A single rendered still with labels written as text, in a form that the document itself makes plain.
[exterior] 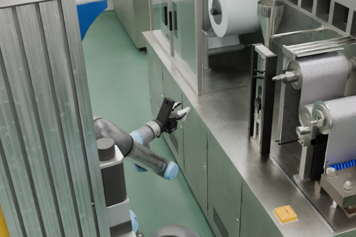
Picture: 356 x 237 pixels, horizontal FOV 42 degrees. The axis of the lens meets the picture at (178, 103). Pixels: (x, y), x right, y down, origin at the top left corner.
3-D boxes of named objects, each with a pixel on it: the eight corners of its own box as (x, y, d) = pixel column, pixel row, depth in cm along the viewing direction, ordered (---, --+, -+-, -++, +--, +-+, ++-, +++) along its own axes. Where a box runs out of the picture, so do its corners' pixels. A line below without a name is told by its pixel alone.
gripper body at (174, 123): (165, 121, 213) (148, 133, 205) (166, 106, 208) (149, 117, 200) (178, 128, 209) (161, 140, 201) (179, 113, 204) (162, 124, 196)
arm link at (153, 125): (142, 121, 197) (156, 129, 193) (149, 116, 200) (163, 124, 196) (141, 135, 201) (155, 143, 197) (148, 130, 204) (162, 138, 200)
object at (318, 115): (323, 117, 191) (319, 130, 196) (328, 116, 191) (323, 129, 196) (314, 106, 196) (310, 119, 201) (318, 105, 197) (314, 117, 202)
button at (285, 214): (273, 212, 197) (274, 208, 196) (288, 209, 199) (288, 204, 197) (281, 224, 191) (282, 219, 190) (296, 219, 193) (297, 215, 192)
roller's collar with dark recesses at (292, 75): (279, 80, 216) (281, 68, 213) (291, 78, 218) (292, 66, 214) (286, 86, 211) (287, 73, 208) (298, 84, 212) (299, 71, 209)
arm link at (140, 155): (119, 123, 153) (184, 162, 192) (97, 113, 159) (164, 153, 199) (103, 155, 151) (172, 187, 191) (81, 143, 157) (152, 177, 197)
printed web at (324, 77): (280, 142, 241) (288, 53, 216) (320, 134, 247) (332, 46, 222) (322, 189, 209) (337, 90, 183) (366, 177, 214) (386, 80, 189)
